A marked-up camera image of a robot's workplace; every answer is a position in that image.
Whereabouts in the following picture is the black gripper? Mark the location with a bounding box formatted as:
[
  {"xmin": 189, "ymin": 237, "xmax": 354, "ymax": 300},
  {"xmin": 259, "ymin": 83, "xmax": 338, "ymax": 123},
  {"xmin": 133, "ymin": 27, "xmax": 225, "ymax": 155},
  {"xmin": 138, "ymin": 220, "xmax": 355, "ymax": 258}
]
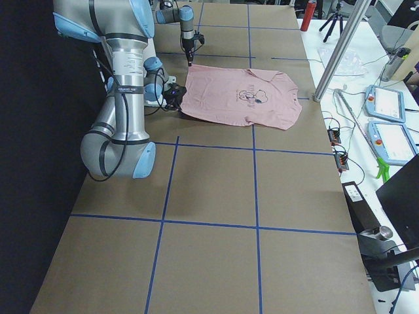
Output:
[
  {"xmin": 163, "ymin": 83, "xmax": 187, "ymax": 111},
  {"xmin": 182, "ymin": 39, "xmax": 195, "ymax": 67}
]

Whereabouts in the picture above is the pink t-shirt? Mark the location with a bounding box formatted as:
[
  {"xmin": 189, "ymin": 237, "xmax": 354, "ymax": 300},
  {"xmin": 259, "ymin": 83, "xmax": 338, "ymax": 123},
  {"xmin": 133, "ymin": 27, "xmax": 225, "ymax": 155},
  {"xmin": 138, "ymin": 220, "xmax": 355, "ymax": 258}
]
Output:
[{"xmin": 181, "ymin": 65, "xmax": 302, "ymax": 130}]

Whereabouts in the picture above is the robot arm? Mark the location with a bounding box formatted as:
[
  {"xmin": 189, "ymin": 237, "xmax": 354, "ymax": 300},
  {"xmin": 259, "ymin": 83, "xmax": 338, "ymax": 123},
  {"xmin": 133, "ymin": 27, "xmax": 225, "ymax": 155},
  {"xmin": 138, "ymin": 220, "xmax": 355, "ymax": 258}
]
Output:
[
  {"xmin": 53, "ymin": 1, "xmax": 194, "ymax": 182},
  {"xmin": 155, "ymin": 1, "xmax": 198, "ymax": 67}
]

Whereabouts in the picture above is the red bottle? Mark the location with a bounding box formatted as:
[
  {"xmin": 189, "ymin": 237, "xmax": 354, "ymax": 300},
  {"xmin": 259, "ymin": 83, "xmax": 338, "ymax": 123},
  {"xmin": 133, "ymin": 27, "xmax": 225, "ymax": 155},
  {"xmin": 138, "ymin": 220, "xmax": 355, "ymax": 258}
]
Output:
[{"xmin": 300, "ymin": 0, "xmax": 317, "ymax": 31}]

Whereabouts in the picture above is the orange connector block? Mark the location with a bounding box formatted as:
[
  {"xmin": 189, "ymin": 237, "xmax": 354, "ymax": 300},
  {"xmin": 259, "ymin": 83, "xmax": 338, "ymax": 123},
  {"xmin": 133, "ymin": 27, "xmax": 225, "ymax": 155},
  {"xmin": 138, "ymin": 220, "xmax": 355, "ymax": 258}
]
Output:
[
  {"xmin": 334, "ymin": 151, "xmax": 349, "ymax": 173},
  {"xmin": 327, "ymin": 128, "xmax": 341, "ymax": 146}
]

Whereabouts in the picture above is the clear plastic bag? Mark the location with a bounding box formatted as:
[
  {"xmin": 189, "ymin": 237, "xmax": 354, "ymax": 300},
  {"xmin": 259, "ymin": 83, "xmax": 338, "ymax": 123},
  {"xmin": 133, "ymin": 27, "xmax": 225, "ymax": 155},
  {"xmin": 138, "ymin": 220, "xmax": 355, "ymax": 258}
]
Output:
[{"xmin": 317, "ymin": 47, "xmax": 368, "ymax": 77}]

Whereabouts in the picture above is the upper teach pendant tablet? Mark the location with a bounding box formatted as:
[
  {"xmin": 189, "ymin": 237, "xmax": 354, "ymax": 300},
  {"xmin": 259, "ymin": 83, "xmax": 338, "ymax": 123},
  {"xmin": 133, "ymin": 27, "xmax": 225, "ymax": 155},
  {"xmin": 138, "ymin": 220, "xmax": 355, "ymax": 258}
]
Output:
[{"xmin": 365, "ymin": 85, "xmax": 406, "ymax": 123}]

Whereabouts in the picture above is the teach pendant tablet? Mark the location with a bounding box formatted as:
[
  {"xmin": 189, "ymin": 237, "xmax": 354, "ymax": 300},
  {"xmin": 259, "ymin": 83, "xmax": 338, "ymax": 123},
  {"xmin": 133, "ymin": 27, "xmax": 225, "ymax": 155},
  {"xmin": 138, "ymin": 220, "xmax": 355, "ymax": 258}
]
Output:
[
  {"xmin": 367, "ymin": 121, "xmax": 418, "ymax": 166},
  {"xmin": 365, "ymin": 85, "xmax": 406, "ymax": 123}
]

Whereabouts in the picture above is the silver reacher rod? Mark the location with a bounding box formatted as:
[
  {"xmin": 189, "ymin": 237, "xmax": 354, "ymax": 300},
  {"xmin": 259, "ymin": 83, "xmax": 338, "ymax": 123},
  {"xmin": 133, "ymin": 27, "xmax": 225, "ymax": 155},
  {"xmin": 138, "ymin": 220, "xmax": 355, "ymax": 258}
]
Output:
[{"xmin": 334, "ymin": 89, "xmax": 390, "ymax": 183}]

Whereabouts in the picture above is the lower teach pendant tablet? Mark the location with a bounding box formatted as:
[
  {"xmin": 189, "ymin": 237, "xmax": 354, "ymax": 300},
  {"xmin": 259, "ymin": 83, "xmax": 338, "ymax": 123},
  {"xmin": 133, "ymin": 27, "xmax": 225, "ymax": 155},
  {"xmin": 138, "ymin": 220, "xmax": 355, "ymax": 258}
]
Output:
[{"xmin": 367, "ymin": 121, "xmax": 418, "ymax": 166}]

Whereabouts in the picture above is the black monitor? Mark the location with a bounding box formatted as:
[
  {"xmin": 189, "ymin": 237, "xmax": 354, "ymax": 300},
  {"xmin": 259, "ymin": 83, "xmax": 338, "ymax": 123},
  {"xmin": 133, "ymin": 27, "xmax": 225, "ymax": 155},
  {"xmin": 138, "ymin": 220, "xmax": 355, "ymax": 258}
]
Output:
[{"xmin": 376, "ymin": 156, "xmax": 419, "ymax": 249}]

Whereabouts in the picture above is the black power box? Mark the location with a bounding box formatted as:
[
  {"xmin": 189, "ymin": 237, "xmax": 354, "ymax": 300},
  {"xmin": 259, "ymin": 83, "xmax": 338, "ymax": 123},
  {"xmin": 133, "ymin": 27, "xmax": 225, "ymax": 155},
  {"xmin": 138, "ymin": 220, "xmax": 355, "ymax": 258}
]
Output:
[{"xmin": 342, "ymin": 181, "xmax": 403, "ymax": 292}]

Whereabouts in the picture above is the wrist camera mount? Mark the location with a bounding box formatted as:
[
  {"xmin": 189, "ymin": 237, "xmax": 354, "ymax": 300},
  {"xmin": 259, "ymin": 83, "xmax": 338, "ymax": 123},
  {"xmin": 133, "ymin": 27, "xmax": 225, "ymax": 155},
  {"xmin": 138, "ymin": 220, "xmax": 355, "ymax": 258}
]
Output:
[{"xmin": 193, "ymin": 31, "xmax": 205, "ymax": 46}]

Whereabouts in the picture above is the black camera tripod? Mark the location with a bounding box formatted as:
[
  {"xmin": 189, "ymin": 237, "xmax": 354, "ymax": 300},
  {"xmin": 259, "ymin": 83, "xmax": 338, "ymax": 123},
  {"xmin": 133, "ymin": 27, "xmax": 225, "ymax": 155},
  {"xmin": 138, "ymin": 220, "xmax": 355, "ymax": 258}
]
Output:
[{"xmin": 319, "ymin": 1, "xmax": 344, "ymax": 43}]

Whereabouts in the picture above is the aluminium frame post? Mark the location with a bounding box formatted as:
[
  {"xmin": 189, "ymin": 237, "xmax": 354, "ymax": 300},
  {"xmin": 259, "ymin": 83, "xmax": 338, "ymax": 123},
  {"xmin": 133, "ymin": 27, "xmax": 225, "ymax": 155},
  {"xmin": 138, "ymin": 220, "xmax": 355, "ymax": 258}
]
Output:
[{"xmin": 313, "ymin": 0, "xmax": 371, "ymax": 102}]

